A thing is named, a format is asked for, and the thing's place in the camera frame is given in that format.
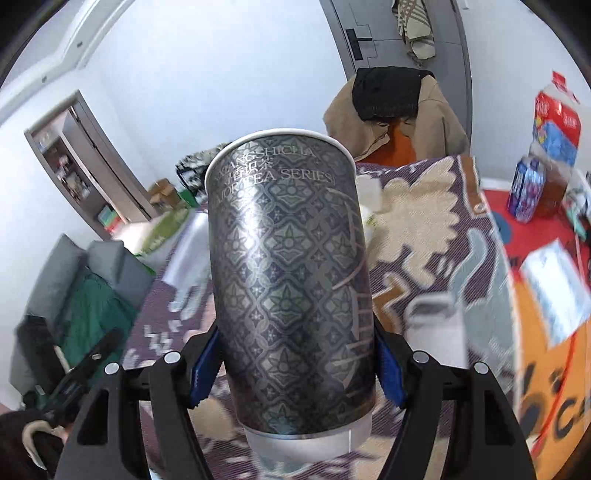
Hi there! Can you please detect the dark patterned paper cup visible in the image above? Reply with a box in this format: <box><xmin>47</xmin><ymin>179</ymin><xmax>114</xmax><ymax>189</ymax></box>
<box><xmin>205</xmin><ymin>129</ymin><xmax>376</xmax><ymax>463</ymax></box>

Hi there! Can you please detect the orange cat table mat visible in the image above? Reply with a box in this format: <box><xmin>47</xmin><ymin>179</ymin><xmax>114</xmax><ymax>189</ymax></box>
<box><xmin>481</xmin><ymin>178</ymin><xmax>590</xmax><ymax>479</ymax></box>

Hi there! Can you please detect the green blanket on sofa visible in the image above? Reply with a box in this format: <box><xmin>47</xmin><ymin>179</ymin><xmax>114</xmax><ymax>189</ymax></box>
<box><xmin>57</xmin><ymin>268</ymin><xmax>138</xmax><ymax>367</ymax></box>

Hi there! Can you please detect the clear jar white label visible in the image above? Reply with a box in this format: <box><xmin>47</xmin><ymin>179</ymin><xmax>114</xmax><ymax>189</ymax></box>
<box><xmin>404</xmin><ymin>292</ymin><xmax>468</xmax><ymax>369</ymax></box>

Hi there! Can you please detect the grey sofa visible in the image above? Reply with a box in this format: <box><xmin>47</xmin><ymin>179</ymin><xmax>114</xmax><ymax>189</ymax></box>
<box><xmin>9</xmin><ymin>234</ymin><xmax>155</xmax><ymax>398</ymax></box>

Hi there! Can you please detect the white blue tissue pack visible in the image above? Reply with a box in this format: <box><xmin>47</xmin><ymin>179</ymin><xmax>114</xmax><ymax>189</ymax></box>
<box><xmin>520</xmin><ymin>239</ymin><xmax>590</xmax><ymax>348</ymax></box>

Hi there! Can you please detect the green floor mat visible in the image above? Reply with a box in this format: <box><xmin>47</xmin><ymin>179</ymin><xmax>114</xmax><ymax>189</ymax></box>
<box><xmin>138</xmin><ymin>208</ymin><xmax>190</xmax><ymax>256</ymax></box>

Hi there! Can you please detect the colourful woven table blanket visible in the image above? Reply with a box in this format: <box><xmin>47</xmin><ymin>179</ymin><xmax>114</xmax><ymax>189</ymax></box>
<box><xmin>121</xmin><ymin>157</ymin><xmax>520</xmax><ymax>479</ymax></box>

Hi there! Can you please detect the cardboard box on floor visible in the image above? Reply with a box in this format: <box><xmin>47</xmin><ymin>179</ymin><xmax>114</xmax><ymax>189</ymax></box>
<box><xmin>147</xmin><ymin>178</ymin><xmax>181</xmax><ymax>209</ymax></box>

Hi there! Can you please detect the blue soda can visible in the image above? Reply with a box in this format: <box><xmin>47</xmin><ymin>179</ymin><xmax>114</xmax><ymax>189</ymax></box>
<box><xmin>507</xmin><ymin>156</ymin><xmax>545</xmax><ymax>223</ymax></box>

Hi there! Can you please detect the clear bottle yellow label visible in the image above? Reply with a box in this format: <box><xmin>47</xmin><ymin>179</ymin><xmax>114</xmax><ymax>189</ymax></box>
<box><xmin>356</xmin><ymin>175</ymin><xmax>383</xmax><ymax>246</ymax></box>

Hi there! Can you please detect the chair with beige jacket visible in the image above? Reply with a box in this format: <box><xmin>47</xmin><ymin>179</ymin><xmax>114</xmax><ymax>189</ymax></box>
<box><xmin>324</xmin><ymin>75</ymin><xmax>470</xmax><ymax>167</ymax></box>

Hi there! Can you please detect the black garment on chair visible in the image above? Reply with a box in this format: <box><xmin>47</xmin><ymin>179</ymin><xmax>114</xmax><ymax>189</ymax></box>
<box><xmin>352</xmin><ymin>66</ymin><xmax>432</xmax><ymax>123</ymax></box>

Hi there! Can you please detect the checked scarf on door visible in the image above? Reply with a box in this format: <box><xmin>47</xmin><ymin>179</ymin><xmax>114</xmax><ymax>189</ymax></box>
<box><xmin>392</xmin><ymin>0</ymin><xmax>436</xmax><ymax>65</ymax></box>

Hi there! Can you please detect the grey door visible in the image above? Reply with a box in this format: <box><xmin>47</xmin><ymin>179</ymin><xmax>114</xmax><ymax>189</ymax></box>
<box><xmin>322</xmin><ymin>0</ymin><xmax>472</xmax><ymax>141</ymax></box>

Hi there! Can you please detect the recessed wall shelf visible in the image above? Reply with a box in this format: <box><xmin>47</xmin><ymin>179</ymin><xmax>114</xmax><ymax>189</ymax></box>
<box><xmin>25</xmin><ymin>91</ymin><xmax>159</xmax><ymax>240</ymax></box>

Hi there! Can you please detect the black door handle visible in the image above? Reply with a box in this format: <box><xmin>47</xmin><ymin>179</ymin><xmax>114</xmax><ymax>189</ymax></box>
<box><xmin>346</xmin><ymin>28</ymin><xmax>373</xmax><ymax>61</ymax></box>

